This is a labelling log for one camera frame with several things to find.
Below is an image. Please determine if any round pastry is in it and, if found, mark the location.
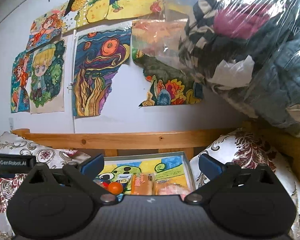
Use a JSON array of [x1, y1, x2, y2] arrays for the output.
[[155, 182, 191, 197]]

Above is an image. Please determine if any small orange fruit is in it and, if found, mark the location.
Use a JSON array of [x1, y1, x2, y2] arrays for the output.
[[107, 181, 123, 195]]

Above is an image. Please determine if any orange wrapped bread pack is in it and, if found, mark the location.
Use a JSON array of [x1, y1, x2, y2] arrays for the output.
[[131, 173, 155, 196]]

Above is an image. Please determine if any metal tray with cartoon print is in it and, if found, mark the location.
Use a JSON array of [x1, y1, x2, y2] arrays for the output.
[[94, 151, 196, 191]]

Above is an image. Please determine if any orange-haired girl drawing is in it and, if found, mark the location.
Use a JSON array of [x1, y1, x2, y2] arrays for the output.
[[10, 51, 33, 113]]

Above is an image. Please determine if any anime boy drawing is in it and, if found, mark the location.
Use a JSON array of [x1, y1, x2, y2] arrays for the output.
[[30, 38, 67, 114]]

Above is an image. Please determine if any swirly orange blue drawing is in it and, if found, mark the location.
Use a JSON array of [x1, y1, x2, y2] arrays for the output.
[[72, 27, 131, 117]]

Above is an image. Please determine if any plastic bag of clothes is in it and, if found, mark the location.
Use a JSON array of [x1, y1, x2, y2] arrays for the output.
[[164, 0, 300, 138]]

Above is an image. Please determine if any flower colourful drawing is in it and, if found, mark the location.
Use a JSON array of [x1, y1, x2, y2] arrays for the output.
[[132, 19, 203, 107]]

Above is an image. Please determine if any pineapple drawing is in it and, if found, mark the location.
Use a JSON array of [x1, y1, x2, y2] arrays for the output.
[[62, 0, 110, 34]]

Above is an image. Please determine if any wooden bed rail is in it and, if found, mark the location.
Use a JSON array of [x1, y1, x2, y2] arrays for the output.
[[13, 122, 300, 180]]

